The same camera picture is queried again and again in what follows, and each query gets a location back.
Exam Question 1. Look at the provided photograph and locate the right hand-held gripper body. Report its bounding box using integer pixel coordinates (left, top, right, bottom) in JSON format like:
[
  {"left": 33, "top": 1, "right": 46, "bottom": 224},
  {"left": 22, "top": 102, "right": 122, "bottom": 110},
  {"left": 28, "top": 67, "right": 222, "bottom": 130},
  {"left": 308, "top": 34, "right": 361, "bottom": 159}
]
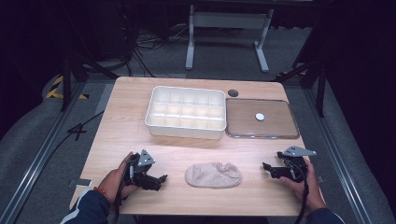
[{"left": 276, "top": 145, "right": 318, "bottom": 184}]

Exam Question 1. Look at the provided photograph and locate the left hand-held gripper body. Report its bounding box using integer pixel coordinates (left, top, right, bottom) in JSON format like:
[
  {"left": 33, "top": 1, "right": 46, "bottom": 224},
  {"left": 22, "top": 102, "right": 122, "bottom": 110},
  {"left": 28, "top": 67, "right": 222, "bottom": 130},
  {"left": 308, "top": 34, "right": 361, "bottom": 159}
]
[{"left": 123, "top": 148, "right": 157, "bottom": 190}]

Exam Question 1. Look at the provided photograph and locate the beige sock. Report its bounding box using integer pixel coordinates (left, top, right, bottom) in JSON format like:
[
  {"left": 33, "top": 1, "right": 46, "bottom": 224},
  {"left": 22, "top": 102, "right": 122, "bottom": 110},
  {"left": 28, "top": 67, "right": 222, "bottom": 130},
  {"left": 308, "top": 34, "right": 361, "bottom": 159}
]
[{"left": 184, "top": 161, "right": 243, "bottom": 189}]

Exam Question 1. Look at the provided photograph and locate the person's right hand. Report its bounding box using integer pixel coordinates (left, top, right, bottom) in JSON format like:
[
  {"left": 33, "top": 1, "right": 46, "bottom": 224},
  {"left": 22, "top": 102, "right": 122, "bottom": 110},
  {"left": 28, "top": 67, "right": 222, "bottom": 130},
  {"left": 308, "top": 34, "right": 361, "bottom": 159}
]
[{"left": 277, "top": 158, "right": 327, "bottom": 215}]

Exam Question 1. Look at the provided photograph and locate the person's left hand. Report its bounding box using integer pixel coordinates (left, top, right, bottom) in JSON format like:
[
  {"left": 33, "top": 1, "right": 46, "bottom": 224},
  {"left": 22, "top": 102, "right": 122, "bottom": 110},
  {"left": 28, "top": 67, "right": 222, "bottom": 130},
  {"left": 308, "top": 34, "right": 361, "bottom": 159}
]
[{"left": 97, "top": 151, "right": 140, "bottom": 203}]

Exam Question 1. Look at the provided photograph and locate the red wrist band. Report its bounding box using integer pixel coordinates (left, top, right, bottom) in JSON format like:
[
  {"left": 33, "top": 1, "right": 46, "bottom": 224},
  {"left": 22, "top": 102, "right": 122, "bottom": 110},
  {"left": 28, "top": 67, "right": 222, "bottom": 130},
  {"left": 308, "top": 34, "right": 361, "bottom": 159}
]
[{"left": 92, "top": 186, "right": 109, "bottom": 199}]

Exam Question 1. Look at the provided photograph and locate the clear lid with white knob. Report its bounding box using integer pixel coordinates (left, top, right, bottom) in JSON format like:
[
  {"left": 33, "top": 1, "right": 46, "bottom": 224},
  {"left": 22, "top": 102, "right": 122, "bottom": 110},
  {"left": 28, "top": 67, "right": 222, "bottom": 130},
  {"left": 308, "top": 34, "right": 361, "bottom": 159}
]
[{"left": 225, "top": 98, "right": 301, "bottom": 140}]

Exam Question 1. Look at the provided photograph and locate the white compartment storage box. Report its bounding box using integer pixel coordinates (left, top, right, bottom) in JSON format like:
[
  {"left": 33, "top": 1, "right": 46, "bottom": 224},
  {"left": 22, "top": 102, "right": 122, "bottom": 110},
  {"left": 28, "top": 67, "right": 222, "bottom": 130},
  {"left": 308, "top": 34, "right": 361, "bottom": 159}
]
[{"left": 144, "top": 85, "right": 227, "bottom": 140}]

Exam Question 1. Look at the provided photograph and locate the black metal stand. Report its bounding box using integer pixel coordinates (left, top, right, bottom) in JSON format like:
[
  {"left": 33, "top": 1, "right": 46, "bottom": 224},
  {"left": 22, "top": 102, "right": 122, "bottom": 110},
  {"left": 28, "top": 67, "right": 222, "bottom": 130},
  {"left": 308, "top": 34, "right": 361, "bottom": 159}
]
[
  {"left": 273, "top": 57, "right": 329, "bottom": 119},
  {"left": 60, "top": 50, "right": 120, "bottom": 113}
]

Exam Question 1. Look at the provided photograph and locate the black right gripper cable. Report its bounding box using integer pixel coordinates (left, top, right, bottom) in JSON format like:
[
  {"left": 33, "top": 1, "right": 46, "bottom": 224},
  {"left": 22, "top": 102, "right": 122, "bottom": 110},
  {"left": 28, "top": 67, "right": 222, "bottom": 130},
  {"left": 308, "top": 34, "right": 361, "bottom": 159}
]
[{"left": 288, "top": 159, "right": 311, "bottom": 224}]

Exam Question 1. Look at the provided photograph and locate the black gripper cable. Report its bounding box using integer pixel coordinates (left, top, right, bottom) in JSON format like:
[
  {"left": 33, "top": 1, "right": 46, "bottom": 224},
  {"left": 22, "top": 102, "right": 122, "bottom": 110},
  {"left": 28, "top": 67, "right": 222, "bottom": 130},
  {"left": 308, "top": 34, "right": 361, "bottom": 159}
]
[
  {"left": 288, "top": 159, "right": 311, "bottom": 224},
  {"left": 113, "top": 161, "right": 132, "bottom": 222}
]

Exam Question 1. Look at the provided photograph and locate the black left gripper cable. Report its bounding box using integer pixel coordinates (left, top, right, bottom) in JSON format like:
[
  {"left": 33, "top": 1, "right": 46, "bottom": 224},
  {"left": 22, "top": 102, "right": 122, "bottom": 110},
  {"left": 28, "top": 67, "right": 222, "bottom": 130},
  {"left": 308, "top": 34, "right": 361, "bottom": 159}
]
[{"left": 113, "top": 161, "right": 132, "bottom": 222}]

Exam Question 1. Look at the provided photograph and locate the aluminium floor rail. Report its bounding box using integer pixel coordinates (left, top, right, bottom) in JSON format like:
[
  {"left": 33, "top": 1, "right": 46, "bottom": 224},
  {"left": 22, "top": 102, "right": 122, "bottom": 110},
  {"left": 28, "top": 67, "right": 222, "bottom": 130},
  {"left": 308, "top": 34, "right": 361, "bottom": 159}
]
[
  {"left": 303, "top": 88, "right": 374, "bottom": 224},
  {"left": 0, "top": 81, "right": 87, "bottom": 224}
]

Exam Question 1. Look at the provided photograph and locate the black floor cable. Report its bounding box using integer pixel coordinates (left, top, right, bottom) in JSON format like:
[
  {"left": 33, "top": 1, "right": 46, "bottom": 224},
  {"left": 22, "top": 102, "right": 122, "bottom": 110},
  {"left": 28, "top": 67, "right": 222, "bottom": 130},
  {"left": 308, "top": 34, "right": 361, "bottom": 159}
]
[{"left": 46, "top": 109, "right": 106, "bottom": 162}]

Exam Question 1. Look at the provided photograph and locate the bundle of black cables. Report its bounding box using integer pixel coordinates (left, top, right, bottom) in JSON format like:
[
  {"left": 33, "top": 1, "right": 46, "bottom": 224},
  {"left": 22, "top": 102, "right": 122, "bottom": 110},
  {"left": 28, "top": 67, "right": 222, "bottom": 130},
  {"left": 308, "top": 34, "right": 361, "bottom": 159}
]
[{"left": 123, "top": 23, "right": 191, "bottom": 77}]

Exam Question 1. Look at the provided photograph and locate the white metal desk frame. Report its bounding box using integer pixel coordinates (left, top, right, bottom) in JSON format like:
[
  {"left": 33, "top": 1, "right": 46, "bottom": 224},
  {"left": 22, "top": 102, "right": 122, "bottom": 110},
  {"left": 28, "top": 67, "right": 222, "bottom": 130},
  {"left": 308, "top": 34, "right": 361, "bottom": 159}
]
[{"left": 185, "top": 4, "right": 276, "bottom": 75}]

